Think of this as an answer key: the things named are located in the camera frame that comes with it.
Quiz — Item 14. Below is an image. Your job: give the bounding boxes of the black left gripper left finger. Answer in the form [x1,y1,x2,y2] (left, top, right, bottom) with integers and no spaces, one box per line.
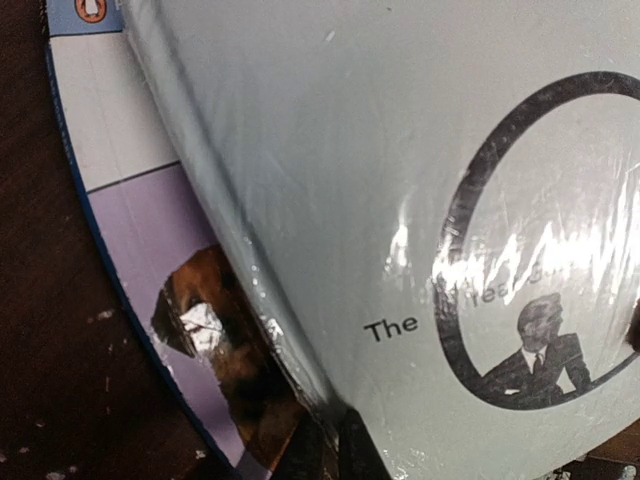
[279,413,338,480]

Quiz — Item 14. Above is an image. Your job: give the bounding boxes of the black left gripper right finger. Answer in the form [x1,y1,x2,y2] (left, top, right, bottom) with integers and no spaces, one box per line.
[339,408,390,480]

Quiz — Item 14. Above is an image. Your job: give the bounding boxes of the purple dog reader book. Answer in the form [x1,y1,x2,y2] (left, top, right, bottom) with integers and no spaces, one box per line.
[44,0,321,480]

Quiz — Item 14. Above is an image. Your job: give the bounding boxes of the grey reader book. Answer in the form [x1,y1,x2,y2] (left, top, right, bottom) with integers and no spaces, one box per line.
[122,1,639,479]

